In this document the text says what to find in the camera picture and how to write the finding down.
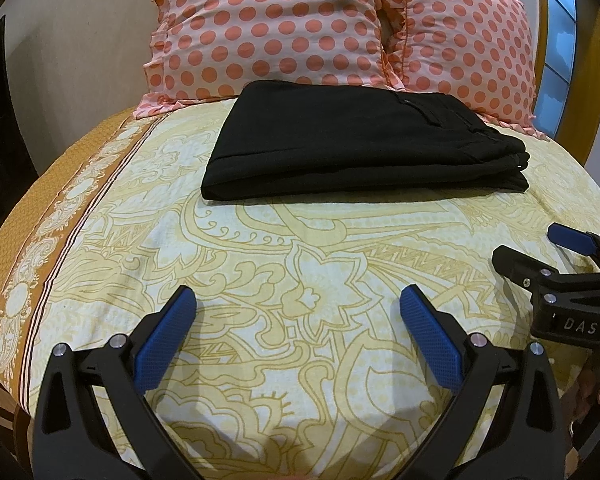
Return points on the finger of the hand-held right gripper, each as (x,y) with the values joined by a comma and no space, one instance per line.
(572,239)
(525,267)

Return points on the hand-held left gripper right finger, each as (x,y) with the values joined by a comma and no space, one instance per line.
(430,345)

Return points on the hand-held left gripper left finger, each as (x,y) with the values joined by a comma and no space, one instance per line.
(162,347)

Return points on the black pants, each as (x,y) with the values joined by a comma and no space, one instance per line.
(360,150)

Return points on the yellow patterned bed cover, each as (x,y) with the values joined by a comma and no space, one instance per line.
(260,285)

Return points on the glass window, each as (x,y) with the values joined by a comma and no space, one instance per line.
(560,45)

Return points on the pink polka dot pillow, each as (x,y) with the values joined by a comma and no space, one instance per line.
(465,45)
(270,30)

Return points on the dark cabinet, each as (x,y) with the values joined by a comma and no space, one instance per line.
(0,135)

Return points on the wooden window frame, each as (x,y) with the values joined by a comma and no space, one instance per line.
(592,85)

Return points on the dark wooden bed frame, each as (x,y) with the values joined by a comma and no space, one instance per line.
(0,415)

